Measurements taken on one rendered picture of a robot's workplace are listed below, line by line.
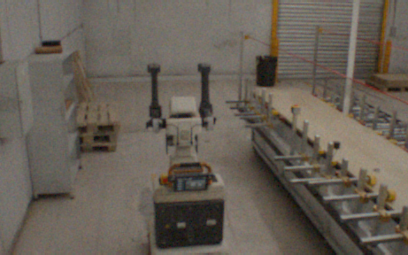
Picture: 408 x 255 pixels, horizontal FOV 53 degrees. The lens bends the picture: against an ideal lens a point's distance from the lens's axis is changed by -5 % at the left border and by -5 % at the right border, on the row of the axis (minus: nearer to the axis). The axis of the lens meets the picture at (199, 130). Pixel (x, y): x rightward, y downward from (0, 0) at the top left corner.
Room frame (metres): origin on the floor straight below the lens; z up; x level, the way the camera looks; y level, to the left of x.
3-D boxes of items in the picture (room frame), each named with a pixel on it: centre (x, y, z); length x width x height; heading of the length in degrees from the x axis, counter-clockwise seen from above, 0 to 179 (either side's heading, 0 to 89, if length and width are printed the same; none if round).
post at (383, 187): (2.26, -1.12, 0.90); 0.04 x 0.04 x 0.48; 9
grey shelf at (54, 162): (4.60, 1.70, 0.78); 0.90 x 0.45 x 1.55; 9
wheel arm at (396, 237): (1.95, -1.06, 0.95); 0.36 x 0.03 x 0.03; 99
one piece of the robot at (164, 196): (3.03, 0.09, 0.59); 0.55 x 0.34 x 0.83; 100
